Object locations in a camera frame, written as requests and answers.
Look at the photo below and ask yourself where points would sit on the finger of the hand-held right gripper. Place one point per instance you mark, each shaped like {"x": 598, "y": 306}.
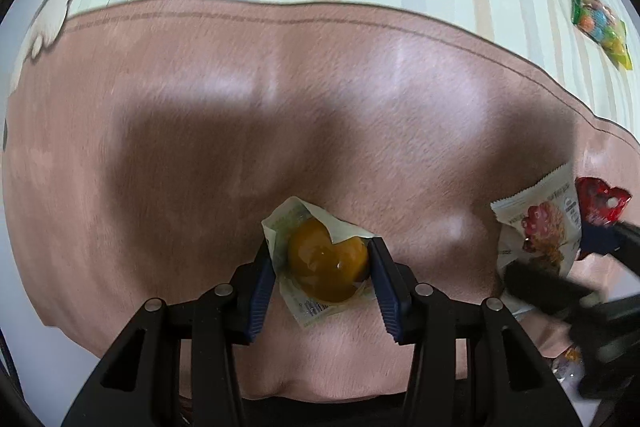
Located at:
{"x": 550, "y": 289}
{"x": 607, "y": 237}

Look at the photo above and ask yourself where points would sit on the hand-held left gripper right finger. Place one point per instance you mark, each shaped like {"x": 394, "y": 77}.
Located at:
{"x": 387, "y": 292}

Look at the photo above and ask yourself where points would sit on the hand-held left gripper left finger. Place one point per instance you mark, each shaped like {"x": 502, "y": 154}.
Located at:
{"x": 260, "y": 292}

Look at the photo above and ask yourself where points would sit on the red triangular snack packet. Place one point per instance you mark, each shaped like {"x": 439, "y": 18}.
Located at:
{"x": 597, "y": 202}

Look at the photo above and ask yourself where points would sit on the white nut bar packet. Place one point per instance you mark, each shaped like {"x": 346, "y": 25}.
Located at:
{"x": 540, "y": 217}

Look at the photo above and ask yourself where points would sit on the orange jelly snack packet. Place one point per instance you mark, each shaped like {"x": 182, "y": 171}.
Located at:
{"x": 325, "y": 257}

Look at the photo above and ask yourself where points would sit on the dark grey clothing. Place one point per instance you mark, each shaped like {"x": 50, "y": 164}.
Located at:
{"x": 325, "y": 414}

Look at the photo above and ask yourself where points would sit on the colourful candy bag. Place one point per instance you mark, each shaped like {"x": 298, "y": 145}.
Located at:
{"x": 597, "y": 24}

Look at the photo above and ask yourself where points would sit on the pink striped cat printed blanket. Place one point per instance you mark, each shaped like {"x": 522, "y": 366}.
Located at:
{"x": 300, "y": 82}

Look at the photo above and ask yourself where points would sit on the blue bed sheet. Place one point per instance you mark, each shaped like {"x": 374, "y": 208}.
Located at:
{"x": 20, "y": 282}

